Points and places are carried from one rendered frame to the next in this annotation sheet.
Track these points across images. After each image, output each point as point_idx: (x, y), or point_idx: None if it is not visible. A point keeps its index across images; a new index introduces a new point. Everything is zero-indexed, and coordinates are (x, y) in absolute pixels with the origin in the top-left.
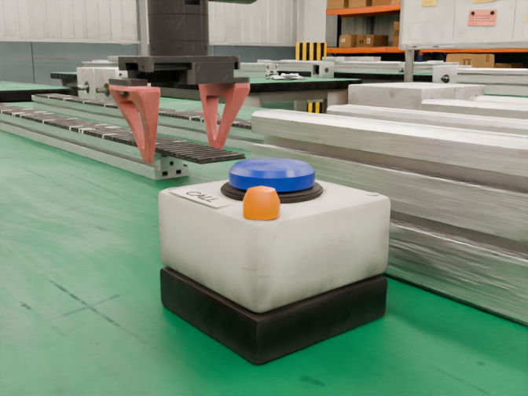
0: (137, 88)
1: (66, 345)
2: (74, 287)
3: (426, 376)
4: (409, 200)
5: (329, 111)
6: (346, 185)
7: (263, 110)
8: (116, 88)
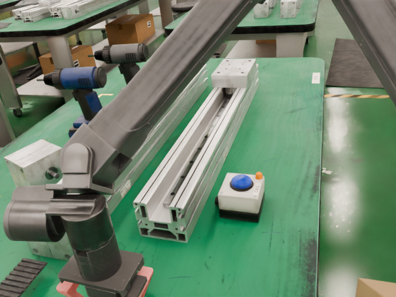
0: (152, 270)
1: (286, 222)
2: (267, 243)
3: None
4: (206, 180)
5: (147, 204)
6: (200, 193)
7: (177, 207)
8: (141, 294)
